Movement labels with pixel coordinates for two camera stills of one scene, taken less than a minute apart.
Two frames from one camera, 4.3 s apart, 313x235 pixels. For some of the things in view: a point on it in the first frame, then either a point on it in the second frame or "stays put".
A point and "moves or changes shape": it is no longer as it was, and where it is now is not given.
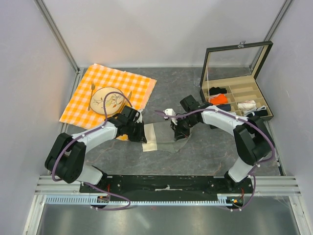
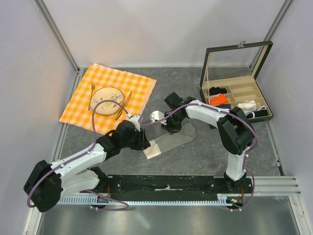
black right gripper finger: [177, 136] to [172, 131]
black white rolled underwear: [259, 111] stays put
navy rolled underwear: [226, 107] stays put
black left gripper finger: [143, 138] to [145, 144]
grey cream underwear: [160, 136] moves or changes shape
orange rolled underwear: [218, 99] stays put
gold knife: [128, 96] stays put
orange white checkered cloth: [79, 112] stays put
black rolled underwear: [214, 91] stays put
